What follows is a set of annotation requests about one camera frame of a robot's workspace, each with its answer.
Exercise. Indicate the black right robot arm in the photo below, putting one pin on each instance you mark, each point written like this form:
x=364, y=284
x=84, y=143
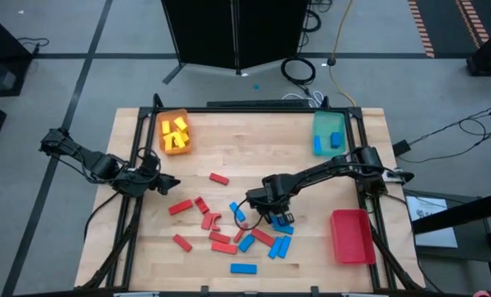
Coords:
x=323, y=169

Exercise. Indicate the yellow wooden block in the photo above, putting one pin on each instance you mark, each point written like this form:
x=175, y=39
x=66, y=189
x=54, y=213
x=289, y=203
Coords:
x=168, y=142
x=186, y=137
x=180, y=123
x=178, y=140
x=166, y=127

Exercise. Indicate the orange plastic bin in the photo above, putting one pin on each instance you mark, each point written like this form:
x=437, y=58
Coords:
x=175, y=152

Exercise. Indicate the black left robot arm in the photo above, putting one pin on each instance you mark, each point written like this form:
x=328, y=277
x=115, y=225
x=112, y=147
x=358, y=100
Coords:
x=92, y=163

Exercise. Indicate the black cabinet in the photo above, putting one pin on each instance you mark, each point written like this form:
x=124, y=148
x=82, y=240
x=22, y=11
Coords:
x=1, y=49

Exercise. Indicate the white paper sheet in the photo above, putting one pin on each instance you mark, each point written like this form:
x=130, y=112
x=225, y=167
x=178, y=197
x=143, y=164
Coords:
x=437, y=240

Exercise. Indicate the black flat bar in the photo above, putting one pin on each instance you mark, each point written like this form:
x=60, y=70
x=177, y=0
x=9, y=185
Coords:
x=257, y=103

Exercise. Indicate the black folding partition screen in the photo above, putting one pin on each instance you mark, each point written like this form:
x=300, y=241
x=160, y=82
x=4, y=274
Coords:
x=237, y=33

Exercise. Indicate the red tape roll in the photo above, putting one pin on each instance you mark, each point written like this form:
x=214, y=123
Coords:
x=482, y=294

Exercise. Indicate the black striped floor mat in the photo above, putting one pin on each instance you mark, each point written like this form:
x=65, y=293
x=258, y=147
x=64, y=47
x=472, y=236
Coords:
x=443, y=20

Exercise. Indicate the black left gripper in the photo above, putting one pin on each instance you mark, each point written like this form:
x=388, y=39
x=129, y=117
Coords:
x=142, y=181

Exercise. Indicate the teal plastic bin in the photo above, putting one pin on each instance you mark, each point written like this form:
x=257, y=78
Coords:
x=327, y=121

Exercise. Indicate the black side table frame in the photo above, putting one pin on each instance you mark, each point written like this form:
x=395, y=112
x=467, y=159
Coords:
x=455, y=214

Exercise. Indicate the black power adapter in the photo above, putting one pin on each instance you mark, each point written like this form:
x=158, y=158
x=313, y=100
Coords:
x=401, y=147

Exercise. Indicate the red plastic bin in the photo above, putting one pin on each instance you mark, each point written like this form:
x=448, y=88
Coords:
x=352, y=237

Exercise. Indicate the black equipment case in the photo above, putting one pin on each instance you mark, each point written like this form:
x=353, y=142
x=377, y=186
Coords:
x=490, y=57

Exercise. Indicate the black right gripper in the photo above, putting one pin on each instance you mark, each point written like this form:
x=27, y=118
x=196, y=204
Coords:
x=272, y=191

